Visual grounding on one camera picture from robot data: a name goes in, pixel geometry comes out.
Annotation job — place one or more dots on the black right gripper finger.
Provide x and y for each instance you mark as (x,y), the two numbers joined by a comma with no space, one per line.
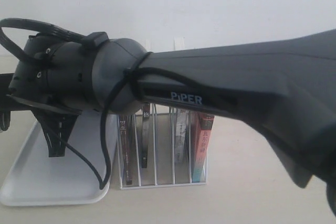
(57,129)

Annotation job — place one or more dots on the dark brown spine book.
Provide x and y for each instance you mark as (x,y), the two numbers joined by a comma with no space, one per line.
(126,137)

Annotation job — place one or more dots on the red teal spine book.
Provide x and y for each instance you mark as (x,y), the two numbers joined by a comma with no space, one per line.
(201,127)

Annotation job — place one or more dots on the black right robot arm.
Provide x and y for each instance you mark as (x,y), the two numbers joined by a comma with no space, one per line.
(285,90)

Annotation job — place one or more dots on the black spine book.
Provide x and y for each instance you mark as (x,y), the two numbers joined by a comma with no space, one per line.
(145,134)

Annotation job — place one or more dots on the grey white spine book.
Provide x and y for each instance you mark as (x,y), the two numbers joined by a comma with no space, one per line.
(181,125)

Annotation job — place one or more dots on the white plastic tray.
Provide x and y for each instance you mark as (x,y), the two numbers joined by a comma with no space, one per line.
(38,180)

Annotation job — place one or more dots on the white wire book rack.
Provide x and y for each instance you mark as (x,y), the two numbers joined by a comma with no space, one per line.
(161,171)

